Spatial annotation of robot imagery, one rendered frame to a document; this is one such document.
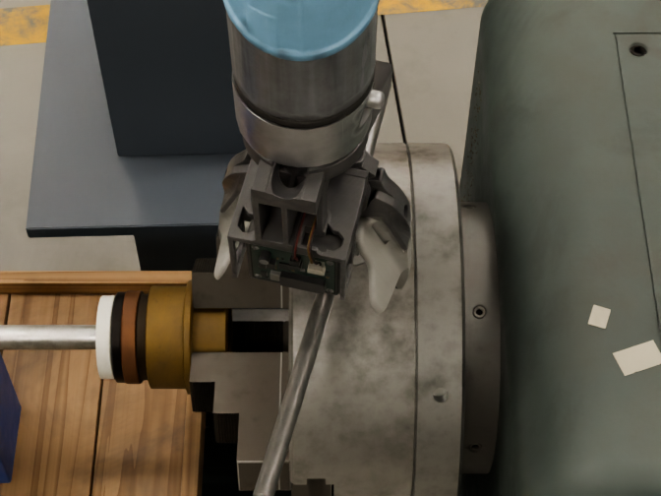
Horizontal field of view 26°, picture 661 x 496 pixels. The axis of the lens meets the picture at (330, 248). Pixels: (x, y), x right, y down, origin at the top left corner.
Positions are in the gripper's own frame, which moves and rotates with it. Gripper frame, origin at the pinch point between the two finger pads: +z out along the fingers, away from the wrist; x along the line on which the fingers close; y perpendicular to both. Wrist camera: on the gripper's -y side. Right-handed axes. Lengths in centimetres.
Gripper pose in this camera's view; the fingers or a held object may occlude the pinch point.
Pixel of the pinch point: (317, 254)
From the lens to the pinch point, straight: 97.6
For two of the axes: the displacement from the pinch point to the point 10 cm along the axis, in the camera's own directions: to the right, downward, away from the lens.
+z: 0.0, 4.8, 8.8
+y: -2.3, 8.6, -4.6
